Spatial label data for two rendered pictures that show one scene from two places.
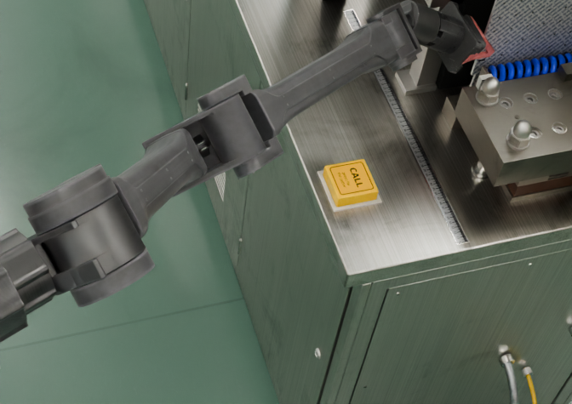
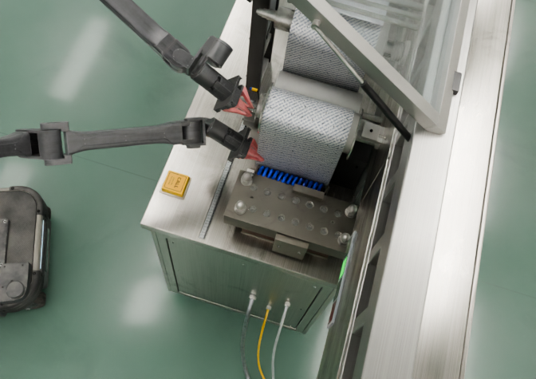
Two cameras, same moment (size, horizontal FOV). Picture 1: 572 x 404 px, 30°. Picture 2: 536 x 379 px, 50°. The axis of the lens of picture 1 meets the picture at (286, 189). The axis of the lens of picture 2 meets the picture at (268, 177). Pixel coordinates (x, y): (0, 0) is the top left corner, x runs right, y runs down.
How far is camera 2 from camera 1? 103 cm
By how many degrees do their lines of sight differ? 21
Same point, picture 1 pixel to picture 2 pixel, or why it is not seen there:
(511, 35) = (272, 157)
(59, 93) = not seen: hidden behind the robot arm
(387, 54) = (174, 140)
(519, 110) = (256, 194)
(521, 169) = (235, 222)
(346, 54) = (143, 132)
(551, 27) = (295, 163)
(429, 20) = (217, 132)
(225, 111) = (42, 135)
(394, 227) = (178, 214)
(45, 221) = not seen: outside the picture
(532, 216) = (244, 245)
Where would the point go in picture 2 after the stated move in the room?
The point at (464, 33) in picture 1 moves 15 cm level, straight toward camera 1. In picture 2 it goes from (239, 146) to (197, 172)
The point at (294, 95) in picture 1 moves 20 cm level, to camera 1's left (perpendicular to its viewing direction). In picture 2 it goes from (92, 141) to (42, 95)
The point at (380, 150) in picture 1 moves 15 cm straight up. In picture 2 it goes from (204, 175) to (203, 154)
